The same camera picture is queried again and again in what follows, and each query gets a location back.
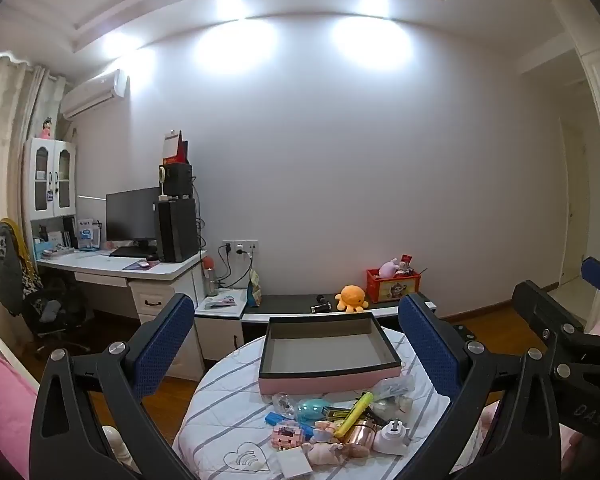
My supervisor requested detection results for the low black-top cabinet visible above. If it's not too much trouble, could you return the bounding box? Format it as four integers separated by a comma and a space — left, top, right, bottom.
241, 292, 437, 348

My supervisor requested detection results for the black computer monitor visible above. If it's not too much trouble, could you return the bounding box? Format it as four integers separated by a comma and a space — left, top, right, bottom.
105, 186, 162, 253

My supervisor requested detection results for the plain pink bedding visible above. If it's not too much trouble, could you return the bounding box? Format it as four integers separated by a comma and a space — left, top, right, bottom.
0, 332, 41, 480

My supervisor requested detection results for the white striped round table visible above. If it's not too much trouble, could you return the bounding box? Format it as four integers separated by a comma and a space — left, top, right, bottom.
172, 327, 506, 480

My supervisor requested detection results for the small round desk fan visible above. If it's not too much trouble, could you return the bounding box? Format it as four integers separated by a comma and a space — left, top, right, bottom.
157, 165, 173, 203

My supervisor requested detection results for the black office chair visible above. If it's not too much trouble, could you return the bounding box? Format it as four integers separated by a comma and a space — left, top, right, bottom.
0, 220, 93, 361

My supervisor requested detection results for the black power cable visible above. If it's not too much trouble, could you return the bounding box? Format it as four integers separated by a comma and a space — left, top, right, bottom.
217, 245, 253, 288

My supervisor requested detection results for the blue tube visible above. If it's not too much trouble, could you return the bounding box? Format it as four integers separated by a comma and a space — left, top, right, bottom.
265, 411, 313, 436

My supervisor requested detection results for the small white bedside cabinet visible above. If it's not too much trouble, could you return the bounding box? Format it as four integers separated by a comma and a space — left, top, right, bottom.
194, 287, 251, 361

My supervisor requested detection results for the pink box with black rim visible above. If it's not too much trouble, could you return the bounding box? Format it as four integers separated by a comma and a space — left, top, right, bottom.
258, 311, 403, 396

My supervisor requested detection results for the cream curtain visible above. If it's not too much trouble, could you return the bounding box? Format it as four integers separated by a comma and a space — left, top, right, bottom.
0, 47, 63, 321

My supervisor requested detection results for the white desk with drawers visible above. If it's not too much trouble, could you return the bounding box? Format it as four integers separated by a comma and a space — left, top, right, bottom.
34, 250, 207, 381

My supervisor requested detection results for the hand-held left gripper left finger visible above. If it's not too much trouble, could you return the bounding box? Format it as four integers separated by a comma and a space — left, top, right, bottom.
28, 292, 196, 480

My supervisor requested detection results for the white plug adapter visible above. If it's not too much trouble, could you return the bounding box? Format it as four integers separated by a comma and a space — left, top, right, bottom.
372, 420, 411, 456

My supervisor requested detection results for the red printed crate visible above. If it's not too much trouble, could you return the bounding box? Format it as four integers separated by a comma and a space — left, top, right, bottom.
366, 267, 421, 305

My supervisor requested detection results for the clear plastic bulb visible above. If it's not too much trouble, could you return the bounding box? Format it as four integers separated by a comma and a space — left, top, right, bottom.
272, 392, 297, 418

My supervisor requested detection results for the dark jacket with yellow hood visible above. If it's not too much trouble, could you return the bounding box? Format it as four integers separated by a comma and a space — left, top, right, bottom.
0, 219, 43, 316

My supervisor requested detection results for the teal egg-shaped case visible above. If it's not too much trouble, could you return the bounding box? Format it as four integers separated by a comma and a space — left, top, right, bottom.
296, 397, 331, 423

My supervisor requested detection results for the orange octopus plush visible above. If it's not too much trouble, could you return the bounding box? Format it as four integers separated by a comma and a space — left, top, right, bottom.
335, 285, 370, 314

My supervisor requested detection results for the red and white calendar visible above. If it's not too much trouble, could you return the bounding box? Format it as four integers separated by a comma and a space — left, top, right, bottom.
162, 129, 191, 166

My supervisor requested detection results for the blue and yellow snack bag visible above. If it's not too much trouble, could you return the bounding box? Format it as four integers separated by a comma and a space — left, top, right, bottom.
246, 267, 262, 307

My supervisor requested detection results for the stack of desk books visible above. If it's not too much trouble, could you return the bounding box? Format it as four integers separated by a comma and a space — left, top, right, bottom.
35, 230, 76, 261

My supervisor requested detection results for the water bottle with red cap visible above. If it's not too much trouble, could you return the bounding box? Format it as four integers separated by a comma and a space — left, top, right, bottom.
204, 256, 220, 297

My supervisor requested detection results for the black speaker box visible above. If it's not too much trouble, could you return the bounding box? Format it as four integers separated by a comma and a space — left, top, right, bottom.
157, 162, 193, 198

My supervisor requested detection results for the white glass-door cabinet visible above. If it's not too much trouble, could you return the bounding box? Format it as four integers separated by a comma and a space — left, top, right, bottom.
22, 137, 78, 221

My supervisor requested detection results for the yellow highlighter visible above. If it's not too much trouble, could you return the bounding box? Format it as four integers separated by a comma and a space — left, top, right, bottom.
336, 391, 375, 436

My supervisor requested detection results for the white wall socket strip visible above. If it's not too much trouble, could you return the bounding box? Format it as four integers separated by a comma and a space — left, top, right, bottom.
222, 240, 258, 257

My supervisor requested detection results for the small white card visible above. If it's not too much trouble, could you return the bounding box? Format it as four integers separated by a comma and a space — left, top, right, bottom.
276, 452, 313, 478

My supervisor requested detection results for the black computer tower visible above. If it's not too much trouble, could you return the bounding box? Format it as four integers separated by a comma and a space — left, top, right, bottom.
155, 197, 201, 263

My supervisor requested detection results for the white air conditioner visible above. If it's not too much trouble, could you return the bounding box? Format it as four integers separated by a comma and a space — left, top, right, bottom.
60, 69, 130, 121

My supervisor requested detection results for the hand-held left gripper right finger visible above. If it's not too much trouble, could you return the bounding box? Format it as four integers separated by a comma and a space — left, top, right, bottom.
397, 292, 563, 480

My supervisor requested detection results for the rose gold jar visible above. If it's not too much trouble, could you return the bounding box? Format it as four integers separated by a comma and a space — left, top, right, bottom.
342, 420, 383, 448

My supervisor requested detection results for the large pink block toy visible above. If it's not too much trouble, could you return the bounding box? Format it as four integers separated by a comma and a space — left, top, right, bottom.
271, 421, 306, 451

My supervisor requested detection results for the clear tissue packet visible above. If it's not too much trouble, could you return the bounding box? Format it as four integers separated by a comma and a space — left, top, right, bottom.
370, 376, 416, 403

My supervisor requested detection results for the white door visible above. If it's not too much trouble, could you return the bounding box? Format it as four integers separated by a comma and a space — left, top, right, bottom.
562, 120, 588, 281

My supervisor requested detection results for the small pale doll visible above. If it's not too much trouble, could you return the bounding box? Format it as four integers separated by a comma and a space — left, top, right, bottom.
300, 440, 371, 466

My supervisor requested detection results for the white bed frame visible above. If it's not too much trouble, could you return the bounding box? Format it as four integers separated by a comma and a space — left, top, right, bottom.
0, 325, 37, 396

